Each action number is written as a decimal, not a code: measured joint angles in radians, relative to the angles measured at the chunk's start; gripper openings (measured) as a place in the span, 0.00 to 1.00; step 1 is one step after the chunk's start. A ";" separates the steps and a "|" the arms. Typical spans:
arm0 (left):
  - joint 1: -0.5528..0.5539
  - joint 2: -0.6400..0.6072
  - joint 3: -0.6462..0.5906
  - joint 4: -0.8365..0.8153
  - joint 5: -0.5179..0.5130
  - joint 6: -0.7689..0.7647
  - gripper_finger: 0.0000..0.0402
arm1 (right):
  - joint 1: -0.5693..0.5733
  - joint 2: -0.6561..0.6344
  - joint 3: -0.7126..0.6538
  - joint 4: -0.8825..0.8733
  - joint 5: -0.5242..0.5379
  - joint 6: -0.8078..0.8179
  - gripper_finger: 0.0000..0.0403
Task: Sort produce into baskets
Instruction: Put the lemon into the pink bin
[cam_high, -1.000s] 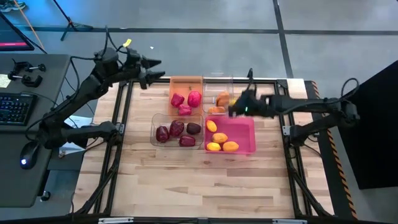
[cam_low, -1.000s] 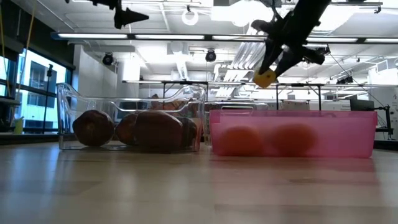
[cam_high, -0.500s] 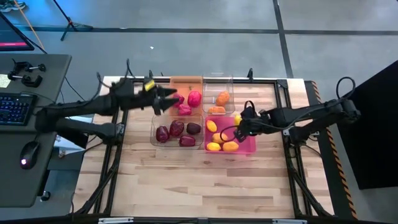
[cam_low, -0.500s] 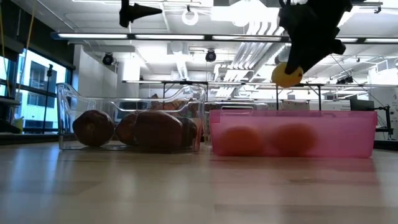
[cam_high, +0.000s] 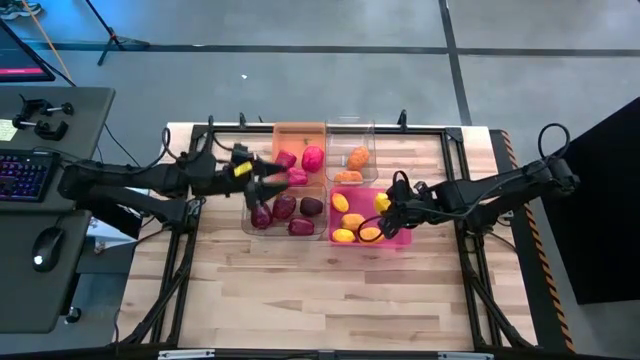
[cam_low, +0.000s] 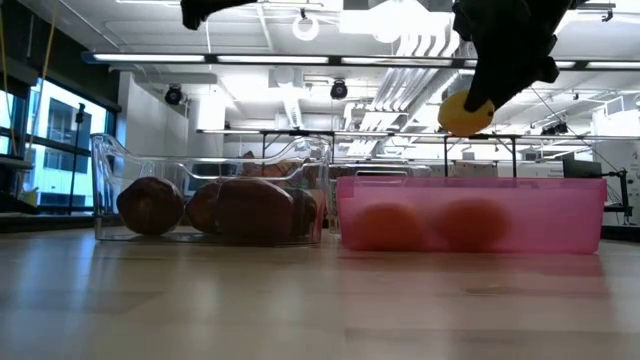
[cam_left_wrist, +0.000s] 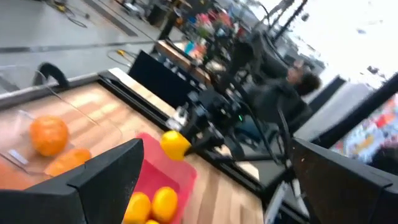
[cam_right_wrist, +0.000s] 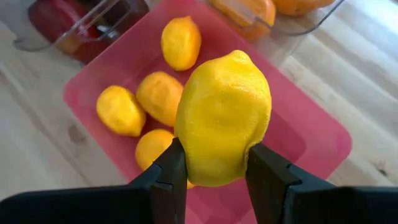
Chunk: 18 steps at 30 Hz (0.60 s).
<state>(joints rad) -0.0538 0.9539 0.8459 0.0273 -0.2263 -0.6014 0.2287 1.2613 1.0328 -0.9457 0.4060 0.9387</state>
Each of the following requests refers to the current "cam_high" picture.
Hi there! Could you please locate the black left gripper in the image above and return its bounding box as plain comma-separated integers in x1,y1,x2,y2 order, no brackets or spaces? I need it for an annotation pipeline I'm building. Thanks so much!
215,157,290,210

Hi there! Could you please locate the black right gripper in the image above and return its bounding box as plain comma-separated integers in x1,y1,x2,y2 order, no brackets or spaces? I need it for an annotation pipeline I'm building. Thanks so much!
382,183,444,232

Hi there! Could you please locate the pink red fruit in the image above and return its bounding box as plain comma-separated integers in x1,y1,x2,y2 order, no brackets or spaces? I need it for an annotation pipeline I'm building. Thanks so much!
274,149,298,169
286,167,310,187
301,145,326,174

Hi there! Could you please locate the dark red fruit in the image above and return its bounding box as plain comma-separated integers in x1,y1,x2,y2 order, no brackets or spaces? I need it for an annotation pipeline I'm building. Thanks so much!
249,202,274,230
271,193,298,221
287,217,316,237

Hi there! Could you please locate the pink plastic bin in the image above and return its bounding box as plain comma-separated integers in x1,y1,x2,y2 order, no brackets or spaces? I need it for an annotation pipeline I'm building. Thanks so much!
328,186,414,250

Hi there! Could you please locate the golden yellow fruit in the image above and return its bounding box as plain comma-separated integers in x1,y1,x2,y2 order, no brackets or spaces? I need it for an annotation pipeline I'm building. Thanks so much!
358,225,386,245
340,212,367,232

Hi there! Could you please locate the orange plastic bin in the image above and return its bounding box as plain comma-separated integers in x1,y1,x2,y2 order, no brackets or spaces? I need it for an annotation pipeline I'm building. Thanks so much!
271,122,327,186

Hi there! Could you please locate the dark maroon fruit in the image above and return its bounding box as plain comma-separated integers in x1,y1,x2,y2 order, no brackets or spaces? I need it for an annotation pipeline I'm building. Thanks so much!
299,196,325,218

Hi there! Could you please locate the clear plastic bin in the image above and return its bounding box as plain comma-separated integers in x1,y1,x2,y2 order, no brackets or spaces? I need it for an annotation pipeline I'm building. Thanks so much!
241,182,329,242
324,118,380,185

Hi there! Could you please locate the black platform with hazard stripe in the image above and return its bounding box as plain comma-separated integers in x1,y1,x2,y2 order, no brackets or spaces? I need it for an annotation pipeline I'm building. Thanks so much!
487,128,577,354

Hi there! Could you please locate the white paper sheet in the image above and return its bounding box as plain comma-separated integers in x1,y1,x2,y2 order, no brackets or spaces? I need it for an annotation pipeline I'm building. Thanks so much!
87,217,132,256

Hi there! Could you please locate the black tripod stand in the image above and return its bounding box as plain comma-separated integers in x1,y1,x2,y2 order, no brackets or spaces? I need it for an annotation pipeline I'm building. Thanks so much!
82,0,151,67

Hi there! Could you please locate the black floor mat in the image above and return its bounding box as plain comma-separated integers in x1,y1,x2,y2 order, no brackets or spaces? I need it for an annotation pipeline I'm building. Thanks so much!
542,95,640,306

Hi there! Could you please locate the black c-clamp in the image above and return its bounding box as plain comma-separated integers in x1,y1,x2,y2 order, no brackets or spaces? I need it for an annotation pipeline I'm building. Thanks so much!
18,94,76,117
10,115,70,143

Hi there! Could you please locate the black computer mouse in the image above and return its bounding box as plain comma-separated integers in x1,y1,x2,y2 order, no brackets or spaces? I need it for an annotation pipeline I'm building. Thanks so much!
31,225,66,274

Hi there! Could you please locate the backlit black keyboard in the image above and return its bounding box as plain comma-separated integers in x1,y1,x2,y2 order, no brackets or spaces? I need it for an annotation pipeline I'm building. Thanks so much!
0,148,62,204

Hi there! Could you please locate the pale yellow sticky note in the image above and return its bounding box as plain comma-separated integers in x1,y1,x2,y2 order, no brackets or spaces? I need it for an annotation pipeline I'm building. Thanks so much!
0,118,19,143

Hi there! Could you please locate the dark grey desk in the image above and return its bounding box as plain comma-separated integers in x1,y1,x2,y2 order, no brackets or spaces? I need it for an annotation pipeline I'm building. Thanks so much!
0,85,117,335

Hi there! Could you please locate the black monitor with pink bar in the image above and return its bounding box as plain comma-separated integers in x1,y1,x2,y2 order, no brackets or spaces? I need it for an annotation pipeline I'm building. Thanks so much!
0,18,57,84

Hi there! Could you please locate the person's shoe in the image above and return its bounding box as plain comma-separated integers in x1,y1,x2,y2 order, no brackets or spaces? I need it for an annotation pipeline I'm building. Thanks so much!
0,0,44,20

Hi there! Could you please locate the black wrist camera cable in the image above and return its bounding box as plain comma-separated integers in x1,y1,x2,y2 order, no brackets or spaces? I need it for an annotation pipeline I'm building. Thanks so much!
391,169,410,194

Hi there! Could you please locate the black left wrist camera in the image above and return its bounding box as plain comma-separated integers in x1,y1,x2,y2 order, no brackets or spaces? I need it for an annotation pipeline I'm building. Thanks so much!
229,142,254,162

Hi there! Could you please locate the black metal table frame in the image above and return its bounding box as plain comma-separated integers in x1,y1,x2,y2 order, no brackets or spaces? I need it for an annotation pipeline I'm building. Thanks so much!
117,122,539,351

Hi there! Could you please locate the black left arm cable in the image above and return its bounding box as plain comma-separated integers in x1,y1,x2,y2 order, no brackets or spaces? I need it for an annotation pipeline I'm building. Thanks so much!
158,127,176,161

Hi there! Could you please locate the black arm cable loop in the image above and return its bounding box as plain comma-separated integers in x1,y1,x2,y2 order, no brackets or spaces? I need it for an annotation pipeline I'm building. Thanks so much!
537,122,572,164

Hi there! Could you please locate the yellow strap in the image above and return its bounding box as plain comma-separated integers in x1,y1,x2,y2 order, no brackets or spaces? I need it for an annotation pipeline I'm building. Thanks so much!
19,0,74,84

